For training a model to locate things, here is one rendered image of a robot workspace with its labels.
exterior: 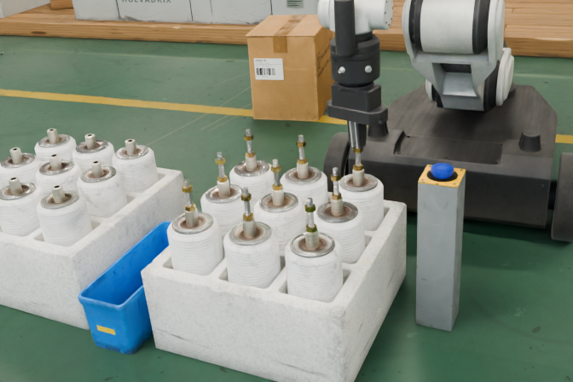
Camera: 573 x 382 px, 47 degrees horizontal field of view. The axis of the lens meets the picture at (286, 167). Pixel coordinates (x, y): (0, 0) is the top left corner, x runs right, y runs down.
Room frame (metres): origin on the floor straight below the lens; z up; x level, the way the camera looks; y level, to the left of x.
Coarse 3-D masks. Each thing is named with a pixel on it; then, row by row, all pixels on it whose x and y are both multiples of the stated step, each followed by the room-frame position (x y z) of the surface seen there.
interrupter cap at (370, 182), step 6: (366, 174) 1.19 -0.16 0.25; (342, 180) 1.17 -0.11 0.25; (348, 180) 1.17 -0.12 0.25; (366, 180) 1.17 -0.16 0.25; (372, 180) 1.16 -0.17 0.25; (342, 186) 1.14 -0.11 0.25; (348, 186) 1.14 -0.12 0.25; (354, 186) 1.15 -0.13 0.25; (360, 186) 1.15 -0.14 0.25; (366, 186) 1.14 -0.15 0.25; (372, 186) 1.14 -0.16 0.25
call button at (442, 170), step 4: (436, 164) 1.06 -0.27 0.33; (440, 164) 1.05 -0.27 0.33; (444, 164) 1.05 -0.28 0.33; (448, 164) 1.05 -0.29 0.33; (432, 168) 1.04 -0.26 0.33; (436, 168) 1.04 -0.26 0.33; (440, 168) 1.04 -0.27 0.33; (444, 168) 1.04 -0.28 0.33; (448, 168) 1.04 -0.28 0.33; (452, 168) 1.03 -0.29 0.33; (432, 172) 1.04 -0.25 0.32; (436, 172) 1.03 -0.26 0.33; (440, 172) 1.02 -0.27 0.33; (444, 172) 1.02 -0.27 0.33; (448, 172) 1.02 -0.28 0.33; (452, 172) 1.03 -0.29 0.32; (436, 176) 1.03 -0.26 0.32; (440, 176) 1.02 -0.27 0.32; (444, 176) 1.02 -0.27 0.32; (448, 176) 1.03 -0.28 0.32
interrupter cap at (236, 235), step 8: (240, 224) 1.03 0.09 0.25; (256, 224) 1.02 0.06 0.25; (264, 224) 1.02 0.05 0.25; (232, 232) 1.00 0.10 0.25; (240, 232) 1.01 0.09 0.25; (264, 232) 1.00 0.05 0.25; (232, 240) 0.98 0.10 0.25; (240, 240) 0.97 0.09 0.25; (248, 240) 0.97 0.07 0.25; (256, 240) 0.97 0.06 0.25; (264, 240) 0.97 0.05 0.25
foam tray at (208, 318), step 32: (384, 224) 1.11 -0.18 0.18; (160, 256) 1.06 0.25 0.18; (224, 256) 1.08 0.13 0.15; (384, 256) 1.05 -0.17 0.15; (160, 288) 1.00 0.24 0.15; (192, 288) 0.97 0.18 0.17; (224, 288) 0.94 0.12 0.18; (256, 288) 0.94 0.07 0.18; (352, 288) 0.91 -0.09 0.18; (384, 288) 1.05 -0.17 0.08; (160, 320) 1.00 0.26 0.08; (192, 320) 0.97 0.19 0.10; (224, 320) 0.94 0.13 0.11; (256, 320) 0.91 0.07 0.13; (288, 320) 0.88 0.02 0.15; (320, 320) 0.86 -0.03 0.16; (352, 320) 0.89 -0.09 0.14; (192, 352) 0.98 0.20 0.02; (224, 352) 0.95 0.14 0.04; (256, 352) 0.92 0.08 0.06; (288, 352) 0.89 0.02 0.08; (320, 352) 0.86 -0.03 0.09; (352, 352) 0.88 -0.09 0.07
